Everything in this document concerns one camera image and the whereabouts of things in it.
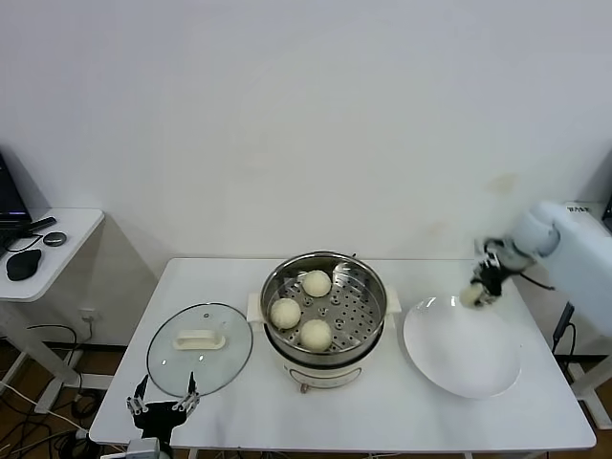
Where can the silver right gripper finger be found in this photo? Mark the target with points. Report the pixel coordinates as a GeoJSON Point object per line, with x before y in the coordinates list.
{"type": "Point", "coordinates": [476, 279]}
{"type": "Point", "coordinates": [490, 296]}

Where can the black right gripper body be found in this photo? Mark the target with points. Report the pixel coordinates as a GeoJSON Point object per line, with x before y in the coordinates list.
{"type": "Point", "coordinates": [492, 277]}

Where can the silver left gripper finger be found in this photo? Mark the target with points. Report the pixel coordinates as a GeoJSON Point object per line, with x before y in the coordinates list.
{"type": "Point", "coordinates": [137, 404]}
{"type": "Point", "coordinates": [188, 400]}

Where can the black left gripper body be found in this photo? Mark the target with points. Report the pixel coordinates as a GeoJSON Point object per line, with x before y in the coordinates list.
{"type": "Point", "coordinates": [158, 416]}

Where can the white steamed baozi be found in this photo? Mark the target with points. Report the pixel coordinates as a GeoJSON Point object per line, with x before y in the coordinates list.
{"type": "Point", "coordinates": [471, 295]}
{"type": "Point", "coordinates": [316, 283]}
{"type": "Point", "coordinates": [315, 334]}
{"type": "Point", "coordinates": [286, 313]}

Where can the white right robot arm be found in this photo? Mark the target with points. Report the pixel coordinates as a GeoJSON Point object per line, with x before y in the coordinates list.
{"type": "Point", "coordinates": [574, 258]}

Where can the stainless steel steamer basket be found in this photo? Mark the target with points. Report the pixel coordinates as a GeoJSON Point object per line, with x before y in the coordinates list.
{"type": "Point", "coordinates": [358, 311]}

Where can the white round plate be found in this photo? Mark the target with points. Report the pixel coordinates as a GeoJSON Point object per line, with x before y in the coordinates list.
{"type": "Point", "coordinates": [454, 344]}

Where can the white printed label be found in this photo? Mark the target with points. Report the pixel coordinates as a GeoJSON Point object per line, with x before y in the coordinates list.
{"type": "Point", "coordinates": [578, 209]}

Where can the white side desk with label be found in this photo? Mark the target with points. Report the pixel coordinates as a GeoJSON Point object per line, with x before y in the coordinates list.
{"type": "Point", "coordinates": [588, 382]}

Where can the black screen edge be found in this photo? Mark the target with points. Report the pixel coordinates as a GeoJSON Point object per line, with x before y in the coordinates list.
{"type": "Point", "coordinates": [609, 205]}

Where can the cream electric cooker base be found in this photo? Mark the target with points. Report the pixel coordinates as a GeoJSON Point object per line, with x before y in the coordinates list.
{"type": "Point", "coordinates": [325, 375]}

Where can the black computer mouse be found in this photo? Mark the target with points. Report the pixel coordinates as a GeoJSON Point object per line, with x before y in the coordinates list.
{"type": "Point", "coordinates": [24, 264]}

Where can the round black disc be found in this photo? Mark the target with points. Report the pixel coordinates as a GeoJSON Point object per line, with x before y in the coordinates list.
{"type": "Point", "coordinates": [55, 238]}

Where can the white side desk with laptop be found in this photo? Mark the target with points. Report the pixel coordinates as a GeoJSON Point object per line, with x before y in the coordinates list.
{"type": "Point", "coordinates": [72, 225]}

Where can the black bar device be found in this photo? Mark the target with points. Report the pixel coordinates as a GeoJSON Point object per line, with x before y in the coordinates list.
{"type": "Point", "coordinates": [40, 224]}

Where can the black laptop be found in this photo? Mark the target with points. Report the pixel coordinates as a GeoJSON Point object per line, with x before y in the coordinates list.
{"type": "Point", "coordinates": [9, 201]}

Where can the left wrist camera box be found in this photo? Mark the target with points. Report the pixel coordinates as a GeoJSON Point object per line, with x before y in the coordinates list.
{"type": "Point", "coordinates": [143, 449]}

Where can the white wall socket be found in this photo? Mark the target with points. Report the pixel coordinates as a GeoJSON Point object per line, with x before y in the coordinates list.
{"type": "Point", "coordinates": [89, 315]}

